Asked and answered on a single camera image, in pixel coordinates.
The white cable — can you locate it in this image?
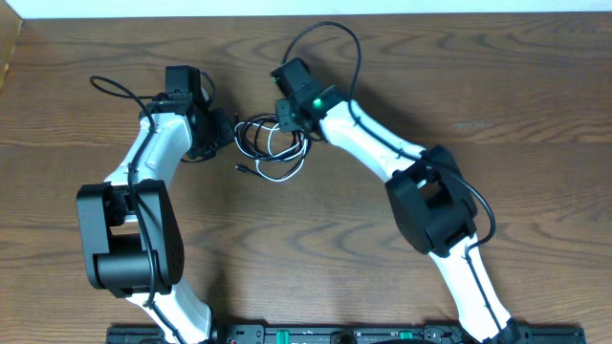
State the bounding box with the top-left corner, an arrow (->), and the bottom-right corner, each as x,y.
236,118 -> 308,182

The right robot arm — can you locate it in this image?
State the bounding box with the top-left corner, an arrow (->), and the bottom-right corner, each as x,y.
271,57 -> 519,343

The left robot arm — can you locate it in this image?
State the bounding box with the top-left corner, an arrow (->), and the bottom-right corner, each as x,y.
76,65 -> 234,343

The right camera black cable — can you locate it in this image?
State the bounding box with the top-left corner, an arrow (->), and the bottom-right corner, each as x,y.
281,20 -> 497,344

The camera black cable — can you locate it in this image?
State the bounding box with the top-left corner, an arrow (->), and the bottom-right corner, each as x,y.
281,20 -> 497,344
89,71 -> 217,344

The left camera black cable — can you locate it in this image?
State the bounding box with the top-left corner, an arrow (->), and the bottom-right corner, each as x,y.
89,71 -> 217,344

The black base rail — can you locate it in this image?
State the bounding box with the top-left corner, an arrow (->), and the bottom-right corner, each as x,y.
104,323 -> 587,344

